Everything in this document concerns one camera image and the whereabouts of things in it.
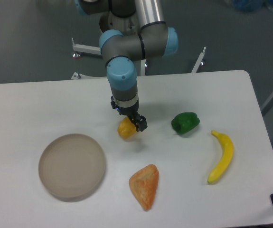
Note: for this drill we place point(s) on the orange triangular bread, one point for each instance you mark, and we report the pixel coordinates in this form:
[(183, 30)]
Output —
[(143, 185)]

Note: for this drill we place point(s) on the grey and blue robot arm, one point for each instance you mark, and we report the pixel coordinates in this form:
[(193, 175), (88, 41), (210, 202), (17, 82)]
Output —
[(148, 37)]

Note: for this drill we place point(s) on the yellow bell pepper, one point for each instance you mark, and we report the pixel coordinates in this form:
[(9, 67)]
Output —
[(126, 128)]

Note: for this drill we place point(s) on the blue bag in background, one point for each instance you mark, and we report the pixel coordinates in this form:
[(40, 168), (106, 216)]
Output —
[(249, 5)]

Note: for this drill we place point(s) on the green bell pepper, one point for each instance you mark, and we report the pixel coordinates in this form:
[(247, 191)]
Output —
[(185, 122)]

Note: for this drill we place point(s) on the yellow banana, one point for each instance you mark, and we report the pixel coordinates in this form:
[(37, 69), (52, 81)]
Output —
[(227, 155)]

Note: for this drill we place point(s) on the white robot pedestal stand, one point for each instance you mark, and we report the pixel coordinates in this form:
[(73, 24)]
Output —
[(88, 50)]

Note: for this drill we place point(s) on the beige round plate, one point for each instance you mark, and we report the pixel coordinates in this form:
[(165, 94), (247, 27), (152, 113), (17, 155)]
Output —
[(72, 167)]

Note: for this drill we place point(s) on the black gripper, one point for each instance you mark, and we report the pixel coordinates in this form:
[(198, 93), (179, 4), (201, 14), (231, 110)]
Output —
[(130, 108)]

